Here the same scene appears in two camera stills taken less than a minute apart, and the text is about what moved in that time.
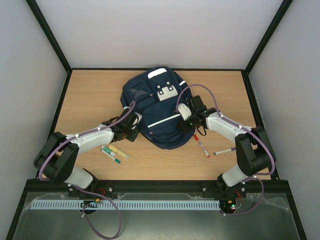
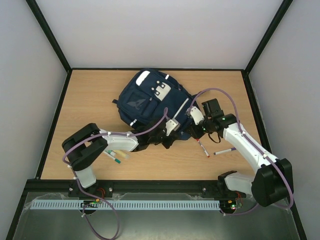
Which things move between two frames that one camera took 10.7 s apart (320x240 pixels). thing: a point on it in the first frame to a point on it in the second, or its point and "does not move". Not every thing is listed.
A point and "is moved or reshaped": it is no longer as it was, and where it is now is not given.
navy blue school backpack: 154,94 is moved or reshaped
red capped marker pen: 206,152 does not move
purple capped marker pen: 224,151 does not move
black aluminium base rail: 274,186 does not move
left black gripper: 133,136 to 171,140
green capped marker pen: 110,156 does not move
